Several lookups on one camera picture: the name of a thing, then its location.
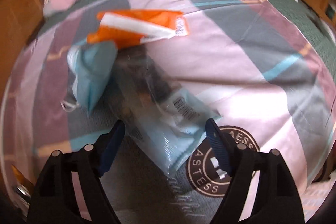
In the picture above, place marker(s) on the orange and white wrapper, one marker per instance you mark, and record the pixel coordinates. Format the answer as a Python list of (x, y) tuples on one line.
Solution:
[(130, 28)]

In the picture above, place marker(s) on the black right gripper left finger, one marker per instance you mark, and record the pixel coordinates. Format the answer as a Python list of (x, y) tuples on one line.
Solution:
[(54, 199)]

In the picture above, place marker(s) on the striped pink grey bedsheet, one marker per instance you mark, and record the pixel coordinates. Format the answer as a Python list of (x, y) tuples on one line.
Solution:
[(272, 84)]

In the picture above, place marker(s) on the light blue face mask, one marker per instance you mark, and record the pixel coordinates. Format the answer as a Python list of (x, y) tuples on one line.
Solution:
[(91, 65)]

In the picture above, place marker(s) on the wooden bed frame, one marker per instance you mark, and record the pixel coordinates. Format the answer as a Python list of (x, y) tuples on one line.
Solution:
[(20, 20)]

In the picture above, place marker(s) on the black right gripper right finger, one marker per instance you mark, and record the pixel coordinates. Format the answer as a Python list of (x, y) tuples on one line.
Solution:
[(277, 198)]

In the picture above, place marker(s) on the clear plastic barcode package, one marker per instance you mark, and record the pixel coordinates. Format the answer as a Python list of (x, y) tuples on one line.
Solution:
[(164, 119)]

